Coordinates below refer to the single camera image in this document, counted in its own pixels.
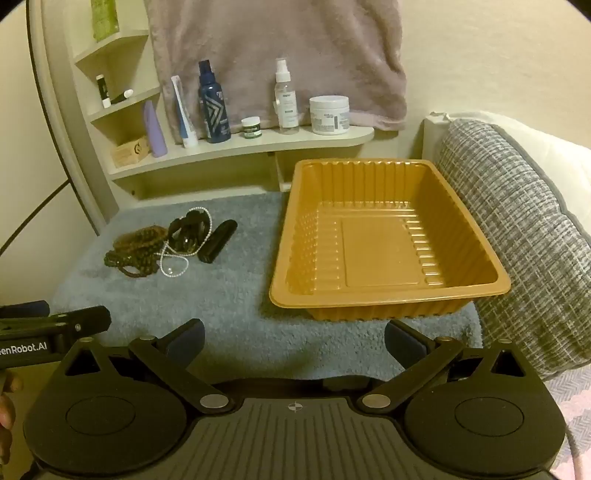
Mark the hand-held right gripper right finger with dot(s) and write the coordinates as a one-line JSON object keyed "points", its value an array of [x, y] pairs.
{"points": [[398, 340]]}

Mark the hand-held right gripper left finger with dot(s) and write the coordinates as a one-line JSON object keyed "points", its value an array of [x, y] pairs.
{"points": [[191, 338]]}

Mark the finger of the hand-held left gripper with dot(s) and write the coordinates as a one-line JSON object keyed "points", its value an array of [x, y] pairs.
{"points": [[27, 308], [83, 319]]}

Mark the orange plastic tray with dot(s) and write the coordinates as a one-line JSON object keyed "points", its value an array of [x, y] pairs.
{"points": [[383, 258]]}

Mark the black tube case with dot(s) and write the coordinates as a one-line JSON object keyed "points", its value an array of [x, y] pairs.
{"points": [[217, 242]]}

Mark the person's left hand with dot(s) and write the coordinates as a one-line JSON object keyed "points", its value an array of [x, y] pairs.
{"points": [[8, 385]]}

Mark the grey fluffy mat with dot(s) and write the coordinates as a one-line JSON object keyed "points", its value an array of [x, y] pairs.
{"points": [[221, 295]]}

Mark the grey woven cushion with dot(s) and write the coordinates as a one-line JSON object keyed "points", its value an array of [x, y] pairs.
{"points": [[517, 221]]}

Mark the small cardboard box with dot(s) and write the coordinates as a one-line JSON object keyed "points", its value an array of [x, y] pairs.
{"points": [[131, 152]]}

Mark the cream shelf unit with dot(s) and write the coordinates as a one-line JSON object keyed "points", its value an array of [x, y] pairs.
{"points": [[221, 150]]}

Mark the pink patterned bedsheet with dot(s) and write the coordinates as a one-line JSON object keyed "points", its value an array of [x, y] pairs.
{"points": [[577, 415]]}

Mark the purple tube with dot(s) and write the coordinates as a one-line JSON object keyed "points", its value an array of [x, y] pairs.
{"points": [[154, 134]]}

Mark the small green label jar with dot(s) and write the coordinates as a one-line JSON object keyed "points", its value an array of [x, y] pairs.
{"points": [[251, 129]]}

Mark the white and blue tube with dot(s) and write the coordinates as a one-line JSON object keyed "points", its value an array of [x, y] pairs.
{"points": [[184, 120]]}

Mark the dark blue spray bottle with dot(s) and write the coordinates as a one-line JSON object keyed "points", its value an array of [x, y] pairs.
{"points": [[214, 115]]}

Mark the black tube white cap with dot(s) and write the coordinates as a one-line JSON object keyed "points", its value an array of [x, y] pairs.
{"points": [[120, 96]]}

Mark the white cream jar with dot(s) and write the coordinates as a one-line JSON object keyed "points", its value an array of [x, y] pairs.
{"points": [[328, 117]]}

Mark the white quilted pillow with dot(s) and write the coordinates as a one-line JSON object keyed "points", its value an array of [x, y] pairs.
{"points": [[545, 143]]}

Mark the clear spray bottle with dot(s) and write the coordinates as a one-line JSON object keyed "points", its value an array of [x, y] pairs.
{"points": [[286, 106]]}

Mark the green bottle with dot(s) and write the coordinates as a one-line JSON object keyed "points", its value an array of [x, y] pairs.
{"points": [[105, 18]]}

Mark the pink hanging towel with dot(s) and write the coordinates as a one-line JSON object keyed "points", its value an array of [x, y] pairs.
{"points": [[277, 37]]}

